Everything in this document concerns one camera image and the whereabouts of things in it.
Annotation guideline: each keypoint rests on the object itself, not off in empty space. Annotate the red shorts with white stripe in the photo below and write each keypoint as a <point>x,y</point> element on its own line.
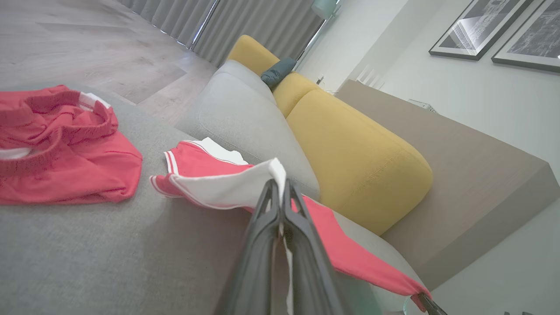
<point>87,170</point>

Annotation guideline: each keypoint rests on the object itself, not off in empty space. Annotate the black framed picture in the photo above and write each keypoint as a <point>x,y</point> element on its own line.
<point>477,28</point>
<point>533,43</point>

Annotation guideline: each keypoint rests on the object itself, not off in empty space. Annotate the large grey sofa seat cushion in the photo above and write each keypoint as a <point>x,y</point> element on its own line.
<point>109,262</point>

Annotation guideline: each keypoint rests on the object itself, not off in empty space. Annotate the taupe panel behind sofa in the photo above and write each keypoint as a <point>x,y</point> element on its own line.
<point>459,175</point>

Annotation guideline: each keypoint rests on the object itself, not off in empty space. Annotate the teal throw pillow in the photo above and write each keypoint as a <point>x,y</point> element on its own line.
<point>278,72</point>

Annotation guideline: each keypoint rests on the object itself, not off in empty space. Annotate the large yellow sofa back cushion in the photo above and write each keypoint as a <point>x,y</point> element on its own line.
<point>363,166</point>

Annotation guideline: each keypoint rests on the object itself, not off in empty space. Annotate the grey curtain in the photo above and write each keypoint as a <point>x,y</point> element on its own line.
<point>262,30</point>
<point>175,17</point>

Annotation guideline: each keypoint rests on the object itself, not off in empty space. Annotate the pale green lamp shade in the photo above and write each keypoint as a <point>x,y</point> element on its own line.
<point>323,8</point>

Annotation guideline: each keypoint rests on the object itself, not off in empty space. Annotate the white device on panel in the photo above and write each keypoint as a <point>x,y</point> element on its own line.
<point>422,106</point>

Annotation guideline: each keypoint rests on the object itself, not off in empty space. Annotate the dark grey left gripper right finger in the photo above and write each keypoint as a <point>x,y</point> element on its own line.
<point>308,271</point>

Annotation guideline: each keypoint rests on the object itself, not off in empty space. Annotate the red shirt with white trim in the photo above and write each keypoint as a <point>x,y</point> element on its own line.
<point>350,251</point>

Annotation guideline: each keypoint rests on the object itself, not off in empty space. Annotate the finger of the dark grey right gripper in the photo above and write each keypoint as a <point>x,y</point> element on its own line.
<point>431,305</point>

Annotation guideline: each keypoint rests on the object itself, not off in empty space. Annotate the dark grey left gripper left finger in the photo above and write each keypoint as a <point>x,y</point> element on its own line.
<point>258,253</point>

